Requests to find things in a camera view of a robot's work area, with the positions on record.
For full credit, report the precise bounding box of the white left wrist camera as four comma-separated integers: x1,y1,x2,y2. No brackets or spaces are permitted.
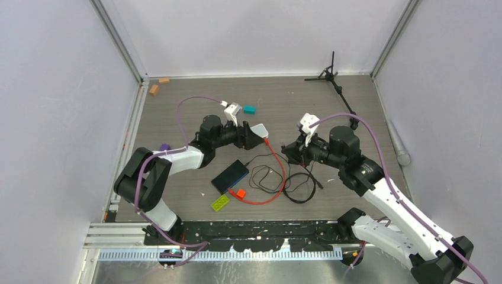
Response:
220,101,242,127

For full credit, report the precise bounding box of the black network switch box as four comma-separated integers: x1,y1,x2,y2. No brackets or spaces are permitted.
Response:
211,160,249,195

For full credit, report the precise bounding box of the teal block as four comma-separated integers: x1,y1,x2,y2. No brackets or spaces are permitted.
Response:
243,105,256,115

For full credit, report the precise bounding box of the black tripod stand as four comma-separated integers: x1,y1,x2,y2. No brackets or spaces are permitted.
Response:
304,51,356,115

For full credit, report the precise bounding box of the green lego brick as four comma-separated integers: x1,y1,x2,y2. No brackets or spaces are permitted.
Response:
211,195,230,212

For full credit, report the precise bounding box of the black ethernet cable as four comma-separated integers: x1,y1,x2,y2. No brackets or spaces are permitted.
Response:
278,141,325,205

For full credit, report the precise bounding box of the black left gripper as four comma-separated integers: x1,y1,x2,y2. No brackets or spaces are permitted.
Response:
213,117,264,151

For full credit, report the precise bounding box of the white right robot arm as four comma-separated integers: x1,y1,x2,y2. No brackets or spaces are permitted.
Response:
281,126,474,283

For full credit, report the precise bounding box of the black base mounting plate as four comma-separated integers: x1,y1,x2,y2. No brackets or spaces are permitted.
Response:
167,220,362,253

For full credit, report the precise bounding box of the orange block near corner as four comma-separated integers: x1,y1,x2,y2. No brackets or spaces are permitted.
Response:
149,84,160,96

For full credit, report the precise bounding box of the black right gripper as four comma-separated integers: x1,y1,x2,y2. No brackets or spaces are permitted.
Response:
283,129,345,169

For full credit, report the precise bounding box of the grey cylinder by wall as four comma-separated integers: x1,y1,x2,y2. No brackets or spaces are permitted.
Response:
387,120,411,166

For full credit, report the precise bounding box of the purple block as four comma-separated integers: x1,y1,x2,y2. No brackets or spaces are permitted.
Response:
159,144,171,151

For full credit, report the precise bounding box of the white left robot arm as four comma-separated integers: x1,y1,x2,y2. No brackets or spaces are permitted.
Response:
113,115,268,245

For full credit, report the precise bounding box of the red ethernet cable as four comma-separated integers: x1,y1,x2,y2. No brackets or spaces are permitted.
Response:
228,137,287,205

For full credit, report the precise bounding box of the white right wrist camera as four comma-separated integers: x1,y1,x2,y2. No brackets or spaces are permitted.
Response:
298,113,320,147

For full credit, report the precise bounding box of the white box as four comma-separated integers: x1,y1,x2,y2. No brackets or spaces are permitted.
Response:
250,124,269,139

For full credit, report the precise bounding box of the black power adapter with cord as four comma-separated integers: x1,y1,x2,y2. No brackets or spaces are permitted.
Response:
248,155,291,195

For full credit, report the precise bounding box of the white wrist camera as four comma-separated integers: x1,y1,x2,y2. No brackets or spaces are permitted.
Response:
298,113,320,147
220,101,242,127

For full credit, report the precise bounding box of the orange-red cube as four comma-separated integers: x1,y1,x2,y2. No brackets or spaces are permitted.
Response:
236,189,246,199

